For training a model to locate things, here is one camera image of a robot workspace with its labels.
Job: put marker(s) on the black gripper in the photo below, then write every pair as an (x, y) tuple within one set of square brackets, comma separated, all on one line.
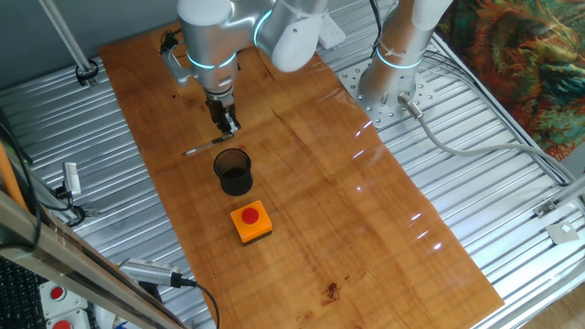
[(221, 109)]

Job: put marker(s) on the clear black gel pen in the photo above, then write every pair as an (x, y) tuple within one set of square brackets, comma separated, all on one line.
[(205, 145)]

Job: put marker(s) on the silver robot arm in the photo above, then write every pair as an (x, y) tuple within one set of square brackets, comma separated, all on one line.
[(205, 41)]

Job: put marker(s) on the black mesh pen holder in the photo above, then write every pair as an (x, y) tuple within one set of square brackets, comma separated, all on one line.
[(235, 183)]

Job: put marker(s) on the orange box with red button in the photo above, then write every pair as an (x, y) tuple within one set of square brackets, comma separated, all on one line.
[(251, 224)]

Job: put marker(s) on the wood pattern table mat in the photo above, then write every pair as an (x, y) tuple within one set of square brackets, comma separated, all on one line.
[(320, 205)]

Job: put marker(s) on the white power strip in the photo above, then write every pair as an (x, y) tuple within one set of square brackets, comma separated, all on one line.
[(331, 32)]

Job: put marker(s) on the black pole clamp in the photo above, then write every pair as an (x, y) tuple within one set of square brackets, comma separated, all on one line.
[(87, 73)]

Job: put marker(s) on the grey metal stand pole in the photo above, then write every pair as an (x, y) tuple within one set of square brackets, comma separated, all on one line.
[(66, 34)]

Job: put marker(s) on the orange pole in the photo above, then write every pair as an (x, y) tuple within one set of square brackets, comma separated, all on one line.
[(9, 178)]

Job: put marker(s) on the white box with red button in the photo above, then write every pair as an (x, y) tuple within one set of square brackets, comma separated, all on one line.
[(66, 322), (59, 297)]

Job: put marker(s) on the black keyboard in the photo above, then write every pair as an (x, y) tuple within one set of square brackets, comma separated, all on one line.
[(18, 297)]

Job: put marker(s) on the colourful painted cloth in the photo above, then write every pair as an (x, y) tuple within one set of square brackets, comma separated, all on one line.
[(516, 59)]

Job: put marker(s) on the flat metal plate with hole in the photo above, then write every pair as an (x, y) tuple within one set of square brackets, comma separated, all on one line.
[(555, 235)]

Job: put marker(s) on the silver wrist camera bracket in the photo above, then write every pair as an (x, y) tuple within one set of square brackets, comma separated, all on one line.
[(176, 68)]

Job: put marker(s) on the small white camera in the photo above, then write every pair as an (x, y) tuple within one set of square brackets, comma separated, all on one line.
[(71, 179)]

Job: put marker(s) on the silver depth camera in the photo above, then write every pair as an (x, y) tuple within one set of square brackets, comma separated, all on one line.
[(148, 272)]

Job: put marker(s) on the aluminium frame bar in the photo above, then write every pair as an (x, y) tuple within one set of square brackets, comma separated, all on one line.
[(68, 269)]

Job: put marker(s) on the small metal corner bracket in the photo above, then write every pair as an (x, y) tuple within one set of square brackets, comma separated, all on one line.
[(544, 209)]

